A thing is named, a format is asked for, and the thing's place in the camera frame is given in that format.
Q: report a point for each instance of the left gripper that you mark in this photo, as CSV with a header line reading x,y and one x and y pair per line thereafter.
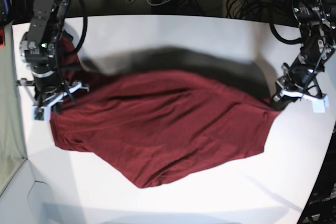
x,y
298,81

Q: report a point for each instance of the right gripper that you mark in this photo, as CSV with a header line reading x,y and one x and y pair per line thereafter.
x,y
50,89

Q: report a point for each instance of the dark red t-shirt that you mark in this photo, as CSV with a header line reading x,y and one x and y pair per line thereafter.
x,y
158,115

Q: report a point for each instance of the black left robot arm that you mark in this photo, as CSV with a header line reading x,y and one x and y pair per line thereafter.
x,y
316,22

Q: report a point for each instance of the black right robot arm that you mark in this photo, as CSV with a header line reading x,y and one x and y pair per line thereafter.
x,y
40,50

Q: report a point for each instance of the green cloth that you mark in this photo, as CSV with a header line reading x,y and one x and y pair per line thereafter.
x,y
13,150

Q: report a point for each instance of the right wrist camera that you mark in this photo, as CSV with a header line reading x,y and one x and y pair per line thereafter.
x,y
42,113

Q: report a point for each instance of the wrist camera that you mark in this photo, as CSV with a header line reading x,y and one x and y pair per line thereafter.
x,y
42,113
319,105

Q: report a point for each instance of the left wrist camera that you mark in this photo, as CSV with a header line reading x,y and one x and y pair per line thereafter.
x,y
319,105

